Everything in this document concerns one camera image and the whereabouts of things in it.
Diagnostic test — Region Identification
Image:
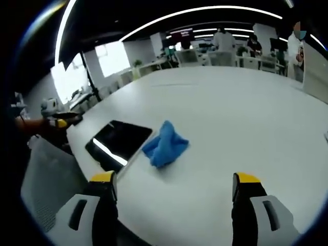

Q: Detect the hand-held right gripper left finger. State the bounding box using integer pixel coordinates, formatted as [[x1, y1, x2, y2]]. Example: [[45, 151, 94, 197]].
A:
[[47, 170, 120, 246]]

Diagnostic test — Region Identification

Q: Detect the green potted plant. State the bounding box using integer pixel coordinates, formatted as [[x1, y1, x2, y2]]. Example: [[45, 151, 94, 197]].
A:
[[133, 59, 143, 79]]

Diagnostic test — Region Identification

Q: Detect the black tablet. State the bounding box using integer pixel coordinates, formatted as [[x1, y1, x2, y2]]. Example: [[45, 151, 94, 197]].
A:
[[85, 119, 156, 180]]

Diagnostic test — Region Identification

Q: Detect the white partition board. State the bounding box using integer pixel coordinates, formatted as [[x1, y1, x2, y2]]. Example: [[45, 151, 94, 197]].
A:
[[302, 40, 328, 105]]

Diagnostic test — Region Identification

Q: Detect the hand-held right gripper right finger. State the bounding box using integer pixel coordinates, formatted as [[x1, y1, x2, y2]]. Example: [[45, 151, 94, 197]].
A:
[[231, 172, 301, 246]]

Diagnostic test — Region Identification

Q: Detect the black light stand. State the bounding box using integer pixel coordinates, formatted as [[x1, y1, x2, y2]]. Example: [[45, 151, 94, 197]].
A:
[[79, 51, 102, 103]]

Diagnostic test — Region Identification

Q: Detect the white mesh office chair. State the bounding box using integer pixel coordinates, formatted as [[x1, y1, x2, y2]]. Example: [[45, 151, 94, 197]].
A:
[[20, 135, 89, 233]]

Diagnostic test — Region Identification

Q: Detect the blue cleaning cloth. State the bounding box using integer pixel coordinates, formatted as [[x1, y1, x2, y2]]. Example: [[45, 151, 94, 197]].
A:
[[141, 120, 190, 169]]

